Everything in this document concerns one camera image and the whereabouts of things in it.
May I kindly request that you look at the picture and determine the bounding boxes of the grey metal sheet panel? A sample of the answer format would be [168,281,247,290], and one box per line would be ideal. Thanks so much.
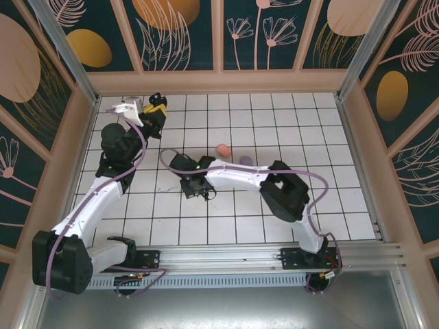
[20,287,423,329]

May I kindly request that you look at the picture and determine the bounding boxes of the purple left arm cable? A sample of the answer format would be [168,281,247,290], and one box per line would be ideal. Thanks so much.
[47,106,166,302]

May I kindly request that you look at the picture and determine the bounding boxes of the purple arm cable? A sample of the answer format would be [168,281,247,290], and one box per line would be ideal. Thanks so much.
[47,106,166,302]
[159,147,344,295]

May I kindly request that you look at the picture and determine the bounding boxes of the aluminium mounting rail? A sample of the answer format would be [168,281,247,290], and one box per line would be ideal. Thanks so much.
[32,242,409,276]

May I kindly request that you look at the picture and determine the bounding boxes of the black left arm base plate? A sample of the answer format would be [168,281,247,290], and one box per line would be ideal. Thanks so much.
[130,249,162,273]

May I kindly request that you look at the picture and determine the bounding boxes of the aluminium frame post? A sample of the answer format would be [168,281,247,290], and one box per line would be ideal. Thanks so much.
[29,0,101,106]
[335,0,402,101]

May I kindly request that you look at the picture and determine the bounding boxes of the slotted grey cable duct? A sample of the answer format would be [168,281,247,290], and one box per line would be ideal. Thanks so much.
[87,276,309,289]

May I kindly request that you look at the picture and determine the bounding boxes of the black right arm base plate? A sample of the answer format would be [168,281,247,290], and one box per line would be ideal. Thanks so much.
[280,247,344,271]

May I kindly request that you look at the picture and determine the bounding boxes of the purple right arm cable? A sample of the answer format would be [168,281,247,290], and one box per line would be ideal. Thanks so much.
[159,147,344,295]

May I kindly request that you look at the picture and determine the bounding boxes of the aluminium side rail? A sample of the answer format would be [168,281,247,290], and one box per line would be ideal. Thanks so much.
[335,95,390,245]

